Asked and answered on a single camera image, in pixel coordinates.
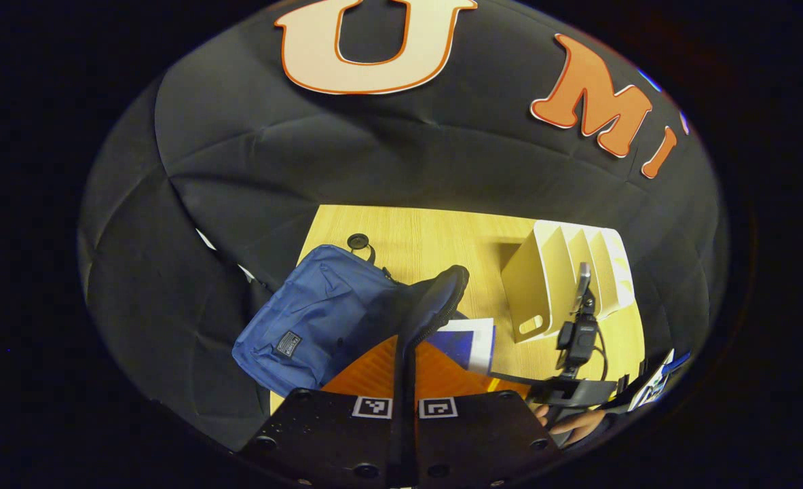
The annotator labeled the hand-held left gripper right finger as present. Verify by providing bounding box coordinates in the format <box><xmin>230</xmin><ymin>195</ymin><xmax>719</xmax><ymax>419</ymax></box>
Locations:
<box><xmin>411</xmin><ymin>340</ymin><xmax>565</xmax><ymax>489</ymax></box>

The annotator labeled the blue spine book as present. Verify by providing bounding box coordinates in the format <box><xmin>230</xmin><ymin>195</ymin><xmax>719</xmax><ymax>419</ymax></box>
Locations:
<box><xmin>428</xmin><ymin>318</ymin><xmax>496</xmax><ymax>376</ymax></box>

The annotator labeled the white bookshelf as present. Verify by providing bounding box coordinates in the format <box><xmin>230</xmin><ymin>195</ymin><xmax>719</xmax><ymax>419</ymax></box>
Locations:
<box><xmin>500</xmin><ymin>221</ymin><xmax>636</xmax><ymax>344</ymax></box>

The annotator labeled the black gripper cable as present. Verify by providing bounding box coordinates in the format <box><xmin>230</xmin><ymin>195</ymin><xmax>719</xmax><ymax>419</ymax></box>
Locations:
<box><xmin>593</xmin><ymin>327</ymin><xmax>611</xmax><ymax>382</ymax></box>

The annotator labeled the dark creased cloth panel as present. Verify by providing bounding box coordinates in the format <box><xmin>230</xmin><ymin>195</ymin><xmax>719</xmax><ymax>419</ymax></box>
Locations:
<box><xmin>77</xmin><ymin>81</ymin><xmax>273</xmax><ymax>449</ymax></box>

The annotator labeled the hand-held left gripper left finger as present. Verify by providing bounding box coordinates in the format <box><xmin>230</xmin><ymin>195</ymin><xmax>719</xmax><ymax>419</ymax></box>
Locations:
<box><xmin>238</xmin><ymin>334</ymin><xmax>402</xmax><ymax>489</ymax></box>

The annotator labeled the blue schoolbag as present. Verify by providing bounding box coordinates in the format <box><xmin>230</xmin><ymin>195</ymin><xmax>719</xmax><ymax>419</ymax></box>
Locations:
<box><xmin>231</xmin><ymin>244</ymin><xmax>471</xmax><ymax>398</ymax></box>

